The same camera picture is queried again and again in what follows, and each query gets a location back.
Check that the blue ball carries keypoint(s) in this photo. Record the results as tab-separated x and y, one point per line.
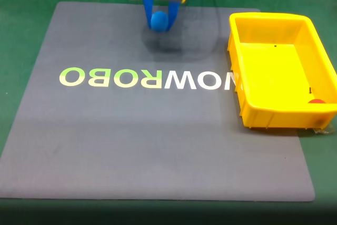
159	22

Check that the yellow plastic bin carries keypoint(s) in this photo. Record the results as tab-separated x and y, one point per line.
273	69

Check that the red ball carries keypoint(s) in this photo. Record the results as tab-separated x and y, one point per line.
316	101

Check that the grey mat with NOWROBO print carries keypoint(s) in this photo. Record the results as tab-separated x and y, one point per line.
131	143

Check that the clear plastic bag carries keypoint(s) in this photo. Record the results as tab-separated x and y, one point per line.
322	130

